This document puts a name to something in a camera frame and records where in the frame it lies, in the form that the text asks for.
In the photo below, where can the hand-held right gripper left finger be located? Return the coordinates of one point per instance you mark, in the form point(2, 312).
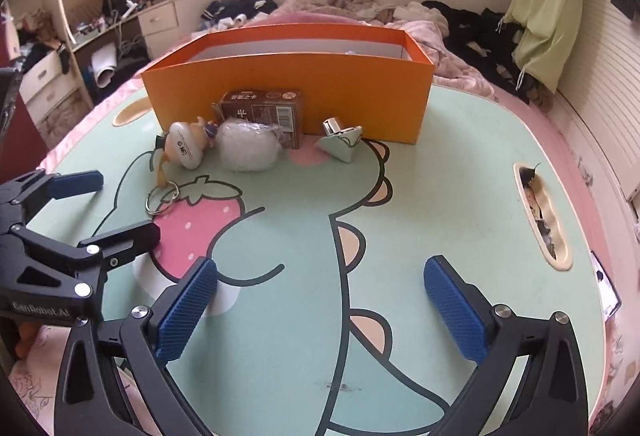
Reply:
point(187, 311)

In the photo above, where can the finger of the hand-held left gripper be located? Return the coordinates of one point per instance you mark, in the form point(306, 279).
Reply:
point(75, 183)
point(125, 241)

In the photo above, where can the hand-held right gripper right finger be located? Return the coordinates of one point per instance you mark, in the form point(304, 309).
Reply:
point(457, 311)

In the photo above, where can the white fluffy pompom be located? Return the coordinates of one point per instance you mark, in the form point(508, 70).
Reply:
point(247, 148)

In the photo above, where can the brown milk carton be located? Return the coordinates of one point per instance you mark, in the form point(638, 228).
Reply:
point(265, 108)

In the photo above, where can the silver pyramid-shaped ornament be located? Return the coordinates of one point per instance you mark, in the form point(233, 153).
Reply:
point(345, 146)

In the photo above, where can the orange cardboard box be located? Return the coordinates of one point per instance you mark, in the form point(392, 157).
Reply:
point(350, 91)

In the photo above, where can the green cartoon printed desktop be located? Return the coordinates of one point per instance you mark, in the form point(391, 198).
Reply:
point(450, 196)

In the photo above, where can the person's left hand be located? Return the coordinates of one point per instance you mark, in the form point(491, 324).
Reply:
point(26, 337)

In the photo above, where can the pink floral quilt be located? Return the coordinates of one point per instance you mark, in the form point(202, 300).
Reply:
point(35, 376)

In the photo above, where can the white plastic drawer unit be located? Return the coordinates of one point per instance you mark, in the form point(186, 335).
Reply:
point(50, 91)

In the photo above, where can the white paper roll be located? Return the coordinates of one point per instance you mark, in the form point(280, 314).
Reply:
point(106, 66)

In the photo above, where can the pile of small stickers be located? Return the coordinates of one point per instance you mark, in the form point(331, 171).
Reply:
point(540, 216)

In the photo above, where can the dark rectangular card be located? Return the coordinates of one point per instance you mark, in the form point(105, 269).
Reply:
point(607, 286)

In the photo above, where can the white drawer cabinet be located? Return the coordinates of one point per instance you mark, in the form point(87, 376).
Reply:
point(165, 21)

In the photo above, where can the black and white striped clothes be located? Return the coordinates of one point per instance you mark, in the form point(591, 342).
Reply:
point(235, 8)

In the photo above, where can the crumpled pink blanket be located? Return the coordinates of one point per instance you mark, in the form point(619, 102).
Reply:
point(450, 61)

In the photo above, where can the white slatted wardrobe door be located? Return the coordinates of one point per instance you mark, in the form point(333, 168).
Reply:
point(605, 91)

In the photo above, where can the black clothes pile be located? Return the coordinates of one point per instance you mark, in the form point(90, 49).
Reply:
point(475, 36)

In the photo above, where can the light green hanging cloth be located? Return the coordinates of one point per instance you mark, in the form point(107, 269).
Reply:
point(545, 1)

